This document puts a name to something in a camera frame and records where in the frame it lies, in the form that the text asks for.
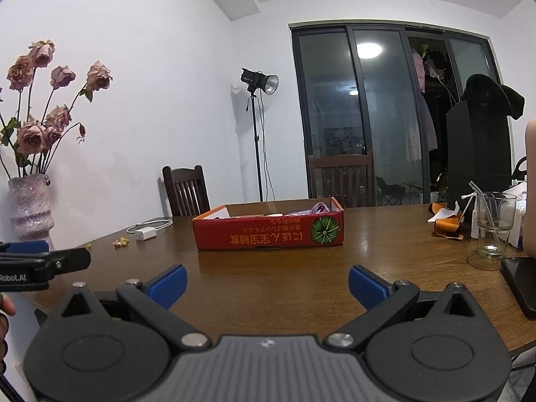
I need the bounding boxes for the pink speckled ceramic vase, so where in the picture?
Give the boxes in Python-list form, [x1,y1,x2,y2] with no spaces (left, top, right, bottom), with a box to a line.
[7,174,55,249]

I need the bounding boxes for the black studio light on stand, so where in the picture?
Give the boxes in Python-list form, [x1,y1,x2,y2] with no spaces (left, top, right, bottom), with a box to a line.
[241,68,279,202]

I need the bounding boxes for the brown wooden chair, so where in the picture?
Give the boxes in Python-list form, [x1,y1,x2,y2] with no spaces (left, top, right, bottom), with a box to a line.
[309,153,375,210]

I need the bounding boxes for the dark framed sliding glass door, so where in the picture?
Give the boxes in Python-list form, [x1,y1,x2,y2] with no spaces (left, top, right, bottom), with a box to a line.
[290,23,503,208]

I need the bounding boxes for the clear glass cup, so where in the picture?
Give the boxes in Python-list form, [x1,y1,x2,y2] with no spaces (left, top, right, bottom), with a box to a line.
[469,181,518,260]

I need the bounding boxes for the black phone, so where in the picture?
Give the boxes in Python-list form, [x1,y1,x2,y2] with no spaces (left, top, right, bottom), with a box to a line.
[500,255,536,320]

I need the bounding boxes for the white tissue pack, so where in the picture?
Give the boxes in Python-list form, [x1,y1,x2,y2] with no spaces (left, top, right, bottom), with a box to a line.
[502,183,527,202]

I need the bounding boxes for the white charger cable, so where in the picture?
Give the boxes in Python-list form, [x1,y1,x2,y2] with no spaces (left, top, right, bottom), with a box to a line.
[127,218,173,234]

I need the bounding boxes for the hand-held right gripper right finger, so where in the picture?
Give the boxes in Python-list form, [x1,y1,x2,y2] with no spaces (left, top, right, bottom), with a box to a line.
[323,265,501,350]

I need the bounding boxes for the dried pink rose bouquet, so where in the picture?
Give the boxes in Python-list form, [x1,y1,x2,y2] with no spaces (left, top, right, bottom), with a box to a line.
[0,40,113,177]

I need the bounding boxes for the black coat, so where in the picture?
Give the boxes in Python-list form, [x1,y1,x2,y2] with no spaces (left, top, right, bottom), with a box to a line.
[461,73,525,120]

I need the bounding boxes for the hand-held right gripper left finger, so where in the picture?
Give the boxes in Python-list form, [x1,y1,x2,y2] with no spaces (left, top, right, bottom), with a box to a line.
[38,265,212,349]

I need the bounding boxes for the hanging clothes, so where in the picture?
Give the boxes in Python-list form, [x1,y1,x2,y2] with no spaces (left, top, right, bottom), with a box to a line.
[412,44,449,153]

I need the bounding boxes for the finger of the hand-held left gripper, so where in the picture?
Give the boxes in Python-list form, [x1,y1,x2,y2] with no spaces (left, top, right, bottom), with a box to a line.
[0,241,49,254]
[0,247,91,277]

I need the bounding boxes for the black office chair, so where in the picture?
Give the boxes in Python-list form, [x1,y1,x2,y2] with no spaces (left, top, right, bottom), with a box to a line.
[445,100,528,208]

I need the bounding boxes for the dark wooden slatted chair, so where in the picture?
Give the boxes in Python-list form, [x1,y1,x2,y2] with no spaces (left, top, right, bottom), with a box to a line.
[162,165,211,217]

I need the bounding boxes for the red cardboard box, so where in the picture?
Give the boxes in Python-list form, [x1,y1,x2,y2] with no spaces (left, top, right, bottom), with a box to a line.
[193,197,345,251]

